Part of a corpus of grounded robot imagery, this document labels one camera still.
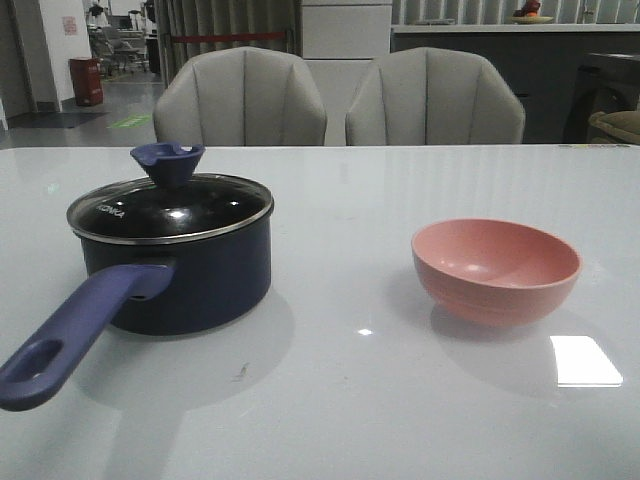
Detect pink plastic bowl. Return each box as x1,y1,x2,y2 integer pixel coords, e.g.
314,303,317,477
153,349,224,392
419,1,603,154
411,218,582,326

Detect dark grey counter cabinet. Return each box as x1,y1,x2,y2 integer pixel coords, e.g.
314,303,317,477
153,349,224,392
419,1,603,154
391,24,639,143

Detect grey curtain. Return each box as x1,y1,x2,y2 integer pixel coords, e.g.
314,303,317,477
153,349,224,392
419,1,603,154
154,0,301,84

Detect white drawer cabinet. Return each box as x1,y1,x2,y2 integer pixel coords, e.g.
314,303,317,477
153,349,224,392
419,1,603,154
301,1,393,146

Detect fruit plate on counter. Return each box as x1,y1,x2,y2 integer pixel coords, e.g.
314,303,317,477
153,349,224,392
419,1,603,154
508,0,554,25

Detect right grey upholstered chair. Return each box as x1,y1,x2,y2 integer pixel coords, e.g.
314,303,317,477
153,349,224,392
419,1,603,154
345,47,526,146

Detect red barrier belt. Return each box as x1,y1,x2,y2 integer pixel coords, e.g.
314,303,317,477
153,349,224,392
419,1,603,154
170,30,288,44

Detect olive cushion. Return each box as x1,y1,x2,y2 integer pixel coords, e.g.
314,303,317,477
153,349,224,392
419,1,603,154
588,110,639,145

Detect grey upholstered chair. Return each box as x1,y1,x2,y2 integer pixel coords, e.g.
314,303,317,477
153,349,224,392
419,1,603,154
345,47,526,146
153,47,327,147

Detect glass pot lid blue knob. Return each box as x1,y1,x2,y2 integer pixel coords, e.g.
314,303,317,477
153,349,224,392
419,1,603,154
66,141,274,245

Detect red trash bin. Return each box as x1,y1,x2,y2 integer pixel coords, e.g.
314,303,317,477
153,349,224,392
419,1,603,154
69,58,103,106

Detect dark blue saucepan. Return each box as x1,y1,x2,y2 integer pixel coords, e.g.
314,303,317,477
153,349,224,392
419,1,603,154
0,219,275,413

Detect left grey upholstered chair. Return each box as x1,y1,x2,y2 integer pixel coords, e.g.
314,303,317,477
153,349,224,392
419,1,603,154
153,47,327,147

